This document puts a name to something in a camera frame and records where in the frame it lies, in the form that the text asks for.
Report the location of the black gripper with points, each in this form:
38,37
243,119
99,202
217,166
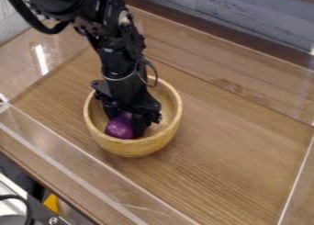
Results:
128,96

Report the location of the purple toy eggplant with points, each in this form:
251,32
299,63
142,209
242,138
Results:
119,127

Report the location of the brown wooden bowl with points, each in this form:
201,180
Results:
159,134

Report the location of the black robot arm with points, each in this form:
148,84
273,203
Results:
106,23

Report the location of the yellow black machine base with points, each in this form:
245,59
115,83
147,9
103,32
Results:
38,214

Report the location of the clear acrylic tray wall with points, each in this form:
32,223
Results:
107,198

